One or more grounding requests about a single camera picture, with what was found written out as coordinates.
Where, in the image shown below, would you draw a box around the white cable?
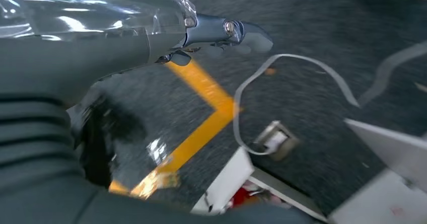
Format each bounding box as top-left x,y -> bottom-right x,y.
232,40 -> 427,157

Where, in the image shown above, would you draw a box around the metal floor socket box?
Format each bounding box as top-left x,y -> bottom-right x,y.
253,120 -> 299,162

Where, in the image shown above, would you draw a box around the red and white items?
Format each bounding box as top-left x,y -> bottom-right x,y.
228,181 -> 291,210

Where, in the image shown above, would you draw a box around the black silver robot left leg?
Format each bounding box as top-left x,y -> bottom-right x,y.
68,89 -> 182,200

